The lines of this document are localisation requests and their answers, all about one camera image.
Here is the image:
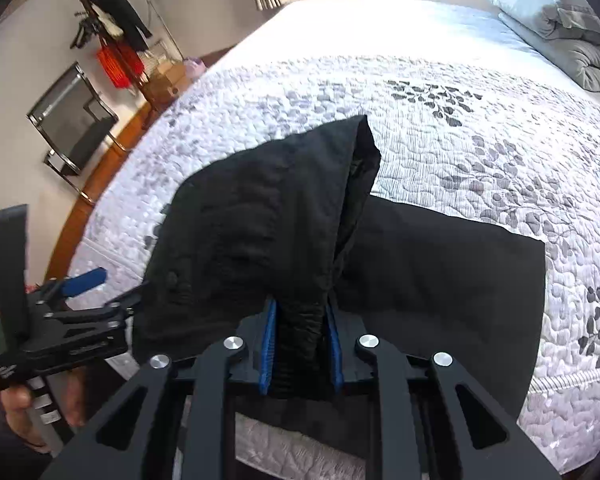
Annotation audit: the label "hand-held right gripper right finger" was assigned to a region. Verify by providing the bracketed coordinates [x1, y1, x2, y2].
[325, 302, 565, 480]

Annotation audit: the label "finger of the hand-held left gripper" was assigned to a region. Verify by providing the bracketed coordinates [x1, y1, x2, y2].
[64, 281, 152, 323]
[34, 267, 108, 307]

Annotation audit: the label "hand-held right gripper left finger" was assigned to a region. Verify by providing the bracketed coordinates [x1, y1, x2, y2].
[40, 302, 281, 480]

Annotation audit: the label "black quilted pants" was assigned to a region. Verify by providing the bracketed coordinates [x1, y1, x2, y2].
[131, 114, 547, 438]

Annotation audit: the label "person's left forearm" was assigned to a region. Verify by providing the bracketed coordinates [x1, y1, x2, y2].
[0, 410, 56, 480]

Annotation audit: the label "person's left hand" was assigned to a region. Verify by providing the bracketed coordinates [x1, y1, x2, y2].
[0, 367, 87, 451]

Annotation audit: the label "cardboard box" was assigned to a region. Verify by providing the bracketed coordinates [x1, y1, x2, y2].
[144, 62, 187, 104]

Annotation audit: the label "red hanging bag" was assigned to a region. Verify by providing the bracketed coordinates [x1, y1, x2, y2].
[96, 41, 147, 93]

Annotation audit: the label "bed with grey quilted cover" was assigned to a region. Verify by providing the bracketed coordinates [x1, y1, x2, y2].
[45, 0, 600, 473]

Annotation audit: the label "black hanging garment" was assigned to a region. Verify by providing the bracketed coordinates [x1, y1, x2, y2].
[84, 0, 154, 52]

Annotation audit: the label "thin metal stand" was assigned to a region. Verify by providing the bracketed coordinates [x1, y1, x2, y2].
[135, 0, 187, 63]

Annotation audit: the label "wooden coat rack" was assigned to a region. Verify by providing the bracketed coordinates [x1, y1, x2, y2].
[66, 0, 153, 111]

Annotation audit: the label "grey folded duvet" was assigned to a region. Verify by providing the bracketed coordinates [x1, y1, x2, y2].
[475, 0, 600, 109]

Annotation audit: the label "black metal-frame chair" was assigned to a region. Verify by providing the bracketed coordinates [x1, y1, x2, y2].
[26, 61, 132, 207]

